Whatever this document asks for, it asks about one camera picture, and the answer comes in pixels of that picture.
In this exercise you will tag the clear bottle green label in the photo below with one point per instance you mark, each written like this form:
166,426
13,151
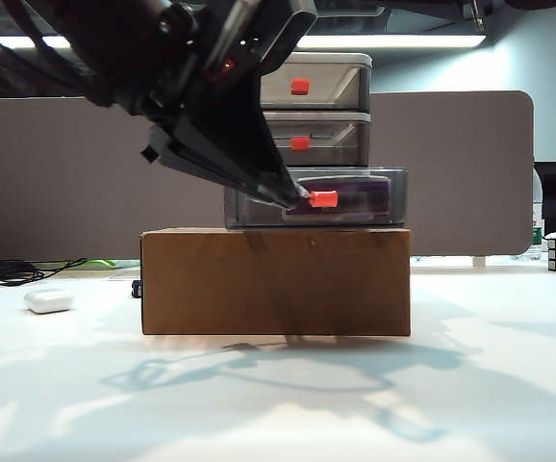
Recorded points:
537,235

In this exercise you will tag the white partition foot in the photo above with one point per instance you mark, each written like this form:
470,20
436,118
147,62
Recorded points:
478,262

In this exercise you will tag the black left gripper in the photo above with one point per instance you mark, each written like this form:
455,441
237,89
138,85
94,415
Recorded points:
259,33

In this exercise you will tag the white plastic drawer cabinet frame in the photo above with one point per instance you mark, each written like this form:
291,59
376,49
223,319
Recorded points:
326,58

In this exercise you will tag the white earbuds case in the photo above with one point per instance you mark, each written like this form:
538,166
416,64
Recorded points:
49,300

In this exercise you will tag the ceiling light strip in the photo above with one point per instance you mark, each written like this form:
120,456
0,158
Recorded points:
393,41

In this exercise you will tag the small blue black object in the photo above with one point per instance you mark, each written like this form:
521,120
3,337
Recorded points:
136,290

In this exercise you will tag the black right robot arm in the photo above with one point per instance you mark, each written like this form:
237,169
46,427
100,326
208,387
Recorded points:
547,3

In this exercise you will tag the brown cardboard box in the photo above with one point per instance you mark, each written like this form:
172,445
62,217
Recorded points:
273,284

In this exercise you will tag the purple white napkin pack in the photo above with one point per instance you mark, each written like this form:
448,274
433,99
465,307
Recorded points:
360,197

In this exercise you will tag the green flat object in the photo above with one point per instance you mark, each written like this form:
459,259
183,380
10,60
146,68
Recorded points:
101,264

